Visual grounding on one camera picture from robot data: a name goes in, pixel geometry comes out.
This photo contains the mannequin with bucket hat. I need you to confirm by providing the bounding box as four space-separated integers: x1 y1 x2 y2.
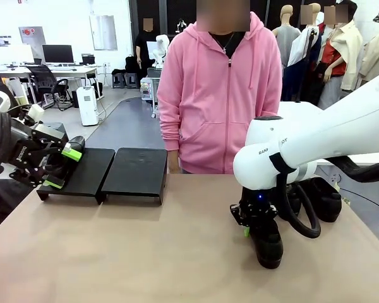
359 8 379 83

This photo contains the black leather buckle shoe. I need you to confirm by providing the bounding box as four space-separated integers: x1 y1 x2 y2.
303 178 343 223
281 185 303 219
45 135 87 186
248 219 284 270

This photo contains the person in pink hoodie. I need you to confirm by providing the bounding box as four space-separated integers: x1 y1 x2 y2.
157 0 284 175

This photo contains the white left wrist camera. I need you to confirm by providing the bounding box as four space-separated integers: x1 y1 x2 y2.
24 104 45 126

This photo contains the mannequin with red top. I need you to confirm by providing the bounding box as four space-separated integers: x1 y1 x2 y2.
317 3 364 105

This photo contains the person's right hand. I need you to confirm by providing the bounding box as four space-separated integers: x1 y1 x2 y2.
167 150 181 174

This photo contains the black shoe stand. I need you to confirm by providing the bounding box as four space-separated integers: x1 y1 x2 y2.
37 148 116 205
100 147 169 206

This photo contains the grey plastic stool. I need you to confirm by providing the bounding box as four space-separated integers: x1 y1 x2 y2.
34 122 72 149

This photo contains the white office desk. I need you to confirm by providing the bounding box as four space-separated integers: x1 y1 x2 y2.
0 64 99 105

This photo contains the black computer monitor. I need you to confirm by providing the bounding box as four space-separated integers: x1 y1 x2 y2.
42 44 75 64

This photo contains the thin black cable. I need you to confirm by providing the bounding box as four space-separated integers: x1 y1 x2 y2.
340 188 379 210

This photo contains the white air purifier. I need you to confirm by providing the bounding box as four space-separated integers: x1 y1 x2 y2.
76 86 100 127

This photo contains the white table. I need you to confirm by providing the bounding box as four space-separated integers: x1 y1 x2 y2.
277 101 379 167

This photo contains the white wall panel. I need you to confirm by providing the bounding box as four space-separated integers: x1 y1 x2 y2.
88 15 118 52

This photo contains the cart with coloured boxes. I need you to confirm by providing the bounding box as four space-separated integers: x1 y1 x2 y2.
140 68 160 118

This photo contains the mannequin with grey tank top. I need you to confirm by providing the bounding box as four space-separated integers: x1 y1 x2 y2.
271 4 301 69

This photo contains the person's right forearm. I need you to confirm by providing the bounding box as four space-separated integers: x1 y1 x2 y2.
157 118 181 153

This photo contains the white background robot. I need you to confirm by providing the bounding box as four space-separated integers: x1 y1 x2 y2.
153 33 171 69

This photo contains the mannequin with white navy clothes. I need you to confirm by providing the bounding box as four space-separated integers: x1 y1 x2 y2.
286 3 323 102

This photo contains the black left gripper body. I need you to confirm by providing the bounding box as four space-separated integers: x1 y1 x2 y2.
5 124 52 174

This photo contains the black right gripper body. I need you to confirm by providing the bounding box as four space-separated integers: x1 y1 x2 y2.
239 187 275 225

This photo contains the person in black clothes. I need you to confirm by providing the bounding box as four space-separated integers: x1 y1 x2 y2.
135 18 155 81

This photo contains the black mesh office chair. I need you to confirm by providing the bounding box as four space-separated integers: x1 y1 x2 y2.
30 65 74 112

